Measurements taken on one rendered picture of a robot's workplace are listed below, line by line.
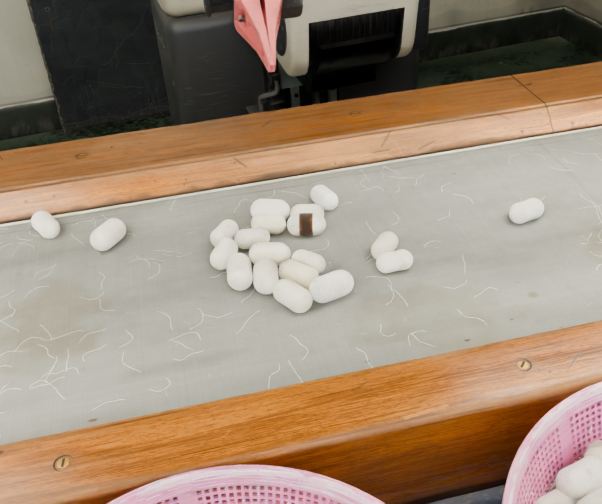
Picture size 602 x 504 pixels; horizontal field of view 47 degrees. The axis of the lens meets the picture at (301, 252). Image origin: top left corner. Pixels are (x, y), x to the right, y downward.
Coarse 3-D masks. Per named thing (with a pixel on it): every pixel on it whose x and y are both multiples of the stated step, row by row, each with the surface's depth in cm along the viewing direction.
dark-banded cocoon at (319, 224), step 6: (294, 216) 63; (318, 216) 63; (288, 222) 64; (294, 222) 63; (318, 222) 63; (324, 222) 63; (288, 228) 64; (294, 228) 63; (318, 228) 63; (324, 228) 64; (294, 234) 64; (318, 234) 64
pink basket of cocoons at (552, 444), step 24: (600, 384) 44; (552, 408) 43; (576, 408) 44; (600, 408) 45; (552, 432) 43; (576, 432) 44; (600, 432) 45; (528, 456) 41; (552, 456) 43; (576, 456) 45; (528, 480) 41; (552, 480) 44
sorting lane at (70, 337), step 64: (256, 192) 71; (384, 192) 70; (448, 192) 69; (512, 192) 68; (576, 192) 68; (0, 256) 64; (64, 256) 64; (128, 256) 63; (192, 256) 63; (448, 256) 61; (512, 256) 60; (576, 256) 60; (0, 320) 57; (64, 320) 57; (128, 320) 56; (192, 320) 56; (256, 320) 56; (320, 320) 55; (384, 320) 55; (448, 320) 54; (512, 320) 54; (576, 320) 54; (0, 384) 51; (64, 384) 51; (128, 384) 51; (192, 384) 50; (256, 384) 50
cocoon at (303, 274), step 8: (288, 264) 58; (296, 264) 58; (304, 264) 58; (280, 272) 58; (288, 272) 58; (296, 272) 57; (304, 272) 57; (312, 272) 57; (296, 280) 57; (304, 280) 57; (312, 280) 57
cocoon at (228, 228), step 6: (222, 222) 64; (228, 222) 64; (234, 222) 64; (216, 228) 63; (222, 228) 63; (228, 228) 63; (234, 228) 64; (216, 234) 62; (222, 234) 62; (228, 234) 63; (234, 234) 64; (210, 240) 63; (216, 240) 62
